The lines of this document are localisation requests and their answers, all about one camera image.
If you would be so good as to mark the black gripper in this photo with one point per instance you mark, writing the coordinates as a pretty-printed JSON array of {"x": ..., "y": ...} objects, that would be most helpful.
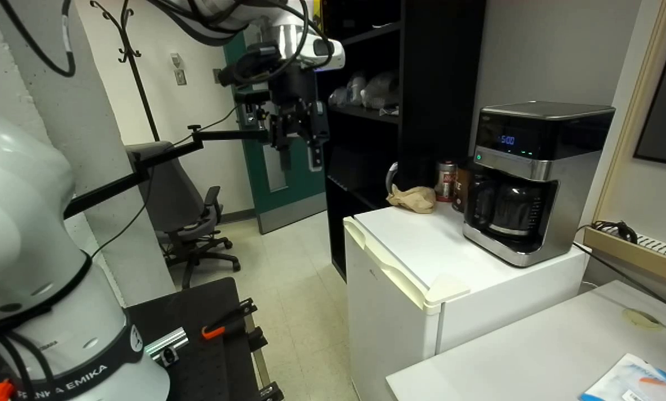
[{"x": 294, "y": 89}]

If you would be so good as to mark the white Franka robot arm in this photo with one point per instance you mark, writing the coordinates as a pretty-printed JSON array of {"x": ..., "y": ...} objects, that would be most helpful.
[{"x": 21, "y": 223}]

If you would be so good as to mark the black and steel coffeemaker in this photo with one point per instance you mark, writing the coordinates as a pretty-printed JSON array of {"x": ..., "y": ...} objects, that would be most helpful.
[{"x": 540, "y": 181}]

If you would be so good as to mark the green door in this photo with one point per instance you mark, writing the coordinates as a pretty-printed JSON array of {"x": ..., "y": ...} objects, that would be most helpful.
[{"x": 278, "y": 179}]

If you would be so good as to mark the clear plastic bags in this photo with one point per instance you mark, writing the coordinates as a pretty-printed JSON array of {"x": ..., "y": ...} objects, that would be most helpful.
[{"x": 365, "y": 93}]

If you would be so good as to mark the black shelving unit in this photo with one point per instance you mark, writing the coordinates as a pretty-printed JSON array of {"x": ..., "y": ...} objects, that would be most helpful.
[{"x": 390, "y": 112}]

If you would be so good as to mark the crumpled brown paper bag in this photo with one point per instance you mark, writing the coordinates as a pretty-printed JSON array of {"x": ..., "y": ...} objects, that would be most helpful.
[{"x": 412, "y": 196}]

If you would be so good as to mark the black office chair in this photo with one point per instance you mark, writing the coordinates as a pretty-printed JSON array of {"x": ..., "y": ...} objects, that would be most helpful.
[{"x": 198, "y": 230}]

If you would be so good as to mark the brown coffee can black lid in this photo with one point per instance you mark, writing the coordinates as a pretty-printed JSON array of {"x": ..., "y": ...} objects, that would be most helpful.
[{"x": 445, "y": 181}]

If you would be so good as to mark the black coat rack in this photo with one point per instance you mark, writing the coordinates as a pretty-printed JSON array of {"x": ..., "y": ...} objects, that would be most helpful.
[{"x": 134, "y": 59}]

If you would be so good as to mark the white mini fridge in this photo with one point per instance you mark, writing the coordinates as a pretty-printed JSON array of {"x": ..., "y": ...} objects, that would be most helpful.
[{"x": 434, "y": 297}]

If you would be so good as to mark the glass coffee carafe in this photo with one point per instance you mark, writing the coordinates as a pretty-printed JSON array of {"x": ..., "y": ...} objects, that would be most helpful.
[{"x": 506, "y": 209}]

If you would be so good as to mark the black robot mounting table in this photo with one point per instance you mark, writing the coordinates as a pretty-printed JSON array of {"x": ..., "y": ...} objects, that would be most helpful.
[{"x": 198, "y": 348}]

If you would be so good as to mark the wooden window ledge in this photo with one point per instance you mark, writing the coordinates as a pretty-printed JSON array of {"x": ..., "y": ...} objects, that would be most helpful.
[{"x": 635, "y": 257}]

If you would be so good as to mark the blue and white paper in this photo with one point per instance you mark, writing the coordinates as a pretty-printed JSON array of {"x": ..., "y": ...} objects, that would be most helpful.
[{"x": 632, "y": 381}]

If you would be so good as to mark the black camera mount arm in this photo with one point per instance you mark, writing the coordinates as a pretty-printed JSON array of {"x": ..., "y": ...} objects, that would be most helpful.
[{"x": 145, "y": 167}]

